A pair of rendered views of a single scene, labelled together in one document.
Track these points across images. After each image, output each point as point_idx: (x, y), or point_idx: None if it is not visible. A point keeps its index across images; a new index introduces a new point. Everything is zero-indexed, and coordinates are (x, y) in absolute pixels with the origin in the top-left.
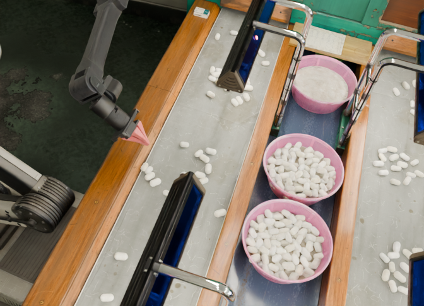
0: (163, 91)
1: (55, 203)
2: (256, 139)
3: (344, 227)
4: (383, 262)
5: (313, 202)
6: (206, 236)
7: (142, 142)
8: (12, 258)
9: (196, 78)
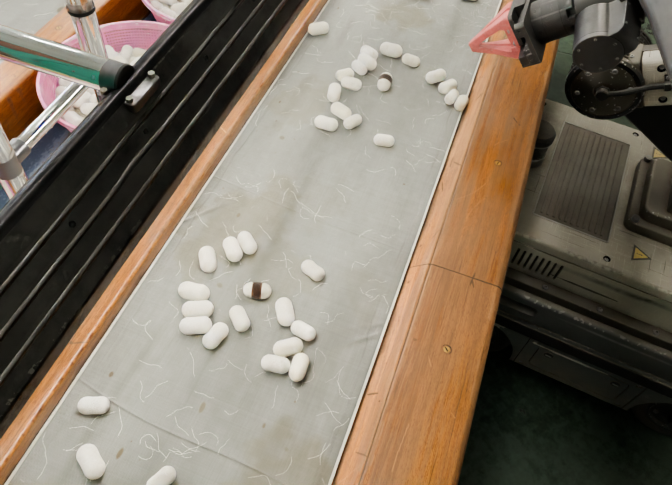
0: (450, 265)
1: None
2: (218, 130)
3: None
4: None
5: None
6: (342, 10)
7: (484, 42)
8: (613, 153)
9: (351, 340)
